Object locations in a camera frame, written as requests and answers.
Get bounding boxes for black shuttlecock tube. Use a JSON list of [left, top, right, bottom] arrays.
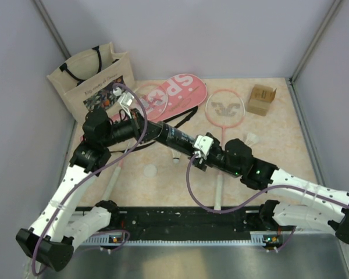
[[155, 122, 195, 157]]

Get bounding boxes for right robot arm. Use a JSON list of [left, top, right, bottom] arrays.
[[191, 134, 349, 245]]

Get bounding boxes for pink racket right side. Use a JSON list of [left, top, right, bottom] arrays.
[[204, 88, 245, 210]]

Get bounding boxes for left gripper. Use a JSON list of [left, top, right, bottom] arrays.
[[102, 108, 168, 148]]

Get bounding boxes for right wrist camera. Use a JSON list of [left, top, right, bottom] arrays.
[[193, 135, 213, 159]]

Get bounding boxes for pink racket on cover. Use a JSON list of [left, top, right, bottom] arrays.
[[101, 83, 168, 201]]

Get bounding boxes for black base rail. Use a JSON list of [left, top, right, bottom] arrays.
[[84, 205, 286, 242]]

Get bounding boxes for beige floral tote bag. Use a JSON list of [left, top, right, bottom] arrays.
[[47, 42, 136, 124]]

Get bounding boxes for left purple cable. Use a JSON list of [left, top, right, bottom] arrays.
[[31, 83, 148, 277]]

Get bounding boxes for translucent tube lid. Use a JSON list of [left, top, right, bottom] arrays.
[[144, 164, 158, 178]]

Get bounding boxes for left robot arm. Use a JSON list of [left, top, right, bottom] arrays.
[[15, 109, 163, 276]]

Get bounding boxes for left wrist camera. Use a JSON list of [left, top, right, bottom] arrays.
[[113, 87, 134, 109]]

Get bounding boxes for small cardboard box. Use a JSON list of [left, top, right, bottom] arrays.
[[246, 84, 277, 116]]

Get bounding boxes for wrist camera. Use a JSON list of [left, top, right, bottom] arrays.
[[113, 87, 134, 109], [193, 135, 213, 159]]

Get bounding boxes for pink racket cover bag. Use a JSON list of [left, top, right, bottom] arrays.
[[79, 73, 208, 148]]

